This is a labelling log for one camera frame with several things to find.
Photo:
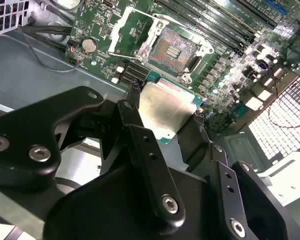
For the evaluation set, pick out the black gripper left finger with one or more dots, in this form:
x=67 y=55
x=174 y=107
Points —
x=22 y=140

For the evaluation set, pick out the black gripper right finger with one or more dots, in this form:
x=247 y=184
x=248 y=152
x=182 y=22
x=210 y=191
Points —
x=260 y=200

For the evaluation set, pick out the silver topped CPU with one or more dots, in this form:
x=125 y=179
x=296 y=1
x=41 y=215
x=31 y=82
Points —
x=162 y=107

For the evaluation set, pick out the metal socket cover frame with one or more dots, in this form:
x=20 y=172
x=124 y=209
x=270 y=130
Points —
x=118 y=27

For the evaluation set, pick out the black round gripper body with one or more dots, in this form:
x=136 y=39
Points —
x=110 y=205

